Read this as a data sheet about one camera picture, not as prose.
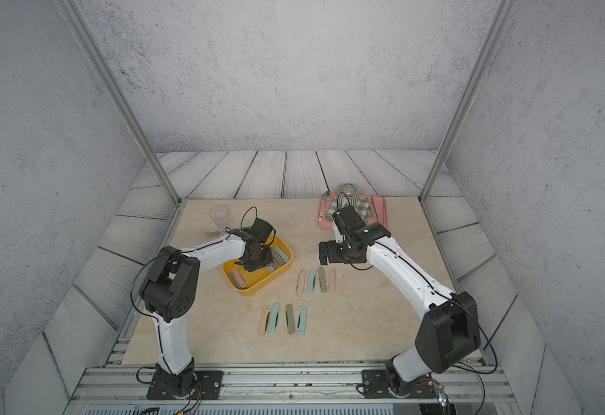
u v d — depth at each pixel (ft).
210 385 2.39
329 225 3.67
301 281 3.08
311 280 3.08
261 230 2.71
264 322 2.78
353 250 1.91
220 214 3.62
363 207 4.00
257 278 2.99
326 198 3.98
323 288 3.07
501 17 2.34
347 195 3.90
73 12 2.30
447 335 1.37
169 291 1.69
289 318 2.83
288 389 2.39
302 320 2.78
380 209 3.78
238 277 3.10
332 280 3.12
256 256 2.57
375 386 2.35
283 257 3.30
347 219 2.09
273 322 2.78
